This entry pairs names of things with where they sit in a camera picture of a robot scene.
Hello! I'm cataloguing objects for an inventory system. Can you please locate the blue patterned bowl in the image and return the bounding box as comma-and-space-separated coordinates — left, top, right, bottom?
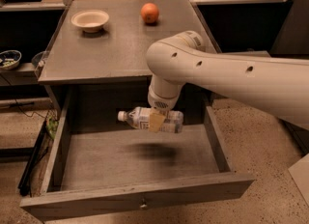
0, 50, 22, 70

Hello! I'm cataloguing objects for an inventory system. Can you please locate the clear blue-label plastic bottle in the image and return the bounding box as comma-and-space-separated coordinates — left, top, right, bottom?
118, 107, 183, 133

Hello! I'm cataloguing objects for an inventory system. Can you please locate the beige paper bowl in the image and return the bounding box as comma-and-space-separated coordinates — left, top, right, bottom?
70, 10, 109, 33

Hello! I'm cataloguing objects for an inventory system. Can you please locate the black cable on floor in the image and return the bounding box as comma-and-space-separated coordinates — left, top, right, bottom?
0, 72, 49, 120

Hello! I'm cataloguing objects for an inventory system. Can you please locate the round metal drawer knob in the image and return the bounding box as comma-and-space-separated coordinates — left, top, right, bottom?
139, 198, 149, 210

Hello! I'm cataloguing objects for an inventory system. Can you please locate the orange fruit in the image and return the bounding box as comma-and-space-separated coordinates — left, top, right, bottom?
140, 3, 159, 24

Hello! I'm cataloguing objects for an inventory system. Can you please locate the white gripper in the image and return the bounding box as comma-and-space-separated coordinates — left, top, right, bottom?
148, 85, 180, 132

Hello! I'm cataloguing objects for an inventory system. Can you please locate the grey side shelf bar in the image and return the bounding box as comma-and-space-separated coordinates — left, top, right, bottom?
222, 51, 271, 57

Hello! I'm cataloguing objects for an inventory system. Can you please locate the open grey top drawer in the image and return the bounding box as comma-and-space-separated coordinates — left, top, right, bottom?
20, 85, 254, 221

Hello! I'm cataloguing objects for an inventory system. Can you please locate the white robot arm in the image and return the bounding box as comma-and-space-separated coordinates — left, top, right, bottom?
146, 31, 309, 129

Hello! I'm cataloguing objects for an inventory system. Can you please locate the grey wooden cabinet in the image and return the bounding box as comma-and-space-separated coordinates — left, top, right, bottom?
37, 0, 228, 113

